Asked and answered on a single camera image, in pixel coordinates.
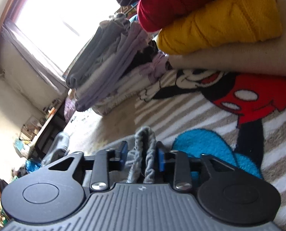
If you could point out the grey knitted garment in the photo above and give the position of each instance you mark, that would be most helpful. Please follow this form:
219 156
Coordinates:
143 158

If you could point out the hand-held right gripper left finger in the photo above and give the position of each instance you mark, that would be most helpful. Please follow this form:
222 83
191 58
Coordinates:
124 150

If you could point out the stack of folded clothes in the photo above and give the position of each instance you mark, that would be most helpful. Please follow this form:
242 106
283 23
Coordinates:
114 65

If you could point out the grey chair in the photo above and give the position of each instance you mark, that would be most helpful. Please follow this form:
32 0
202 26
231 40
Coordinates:
57 146

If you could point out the dark wooden desk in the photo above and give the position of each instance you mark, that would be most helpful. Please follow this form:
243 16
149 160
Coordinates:
46 130

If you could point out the beige folded cloth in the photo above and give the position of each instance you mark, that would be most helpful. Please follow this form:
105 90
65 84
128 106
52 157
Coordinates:
241 55

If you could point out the red knitted sweater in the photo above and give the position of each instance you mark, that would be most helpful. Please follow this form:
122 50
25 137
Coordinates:
181 2

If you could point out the yellow knitted sweater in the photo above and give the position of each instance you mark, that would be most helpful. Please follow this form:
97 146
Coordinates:
219 21

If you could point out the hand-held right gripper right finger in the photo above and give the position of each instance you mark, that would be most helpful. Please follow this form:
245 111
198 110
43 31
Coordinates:
161 159

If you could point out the printed cartoon blanket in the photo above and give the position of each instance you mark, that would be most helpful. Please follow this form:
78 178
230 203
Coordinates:
205 125

